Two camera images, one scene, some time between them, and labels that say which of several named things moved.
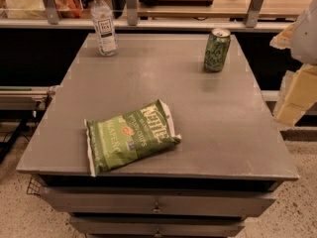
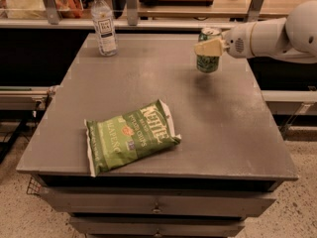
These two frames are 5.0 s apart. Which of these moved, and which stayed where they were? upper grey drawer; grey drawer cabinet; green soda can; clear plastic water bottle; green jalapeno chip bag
Moved: green soda can
Stayed: green jalapeno chip bag; upper grey drawer; clear plastic water bottle; grey drawer cabinet
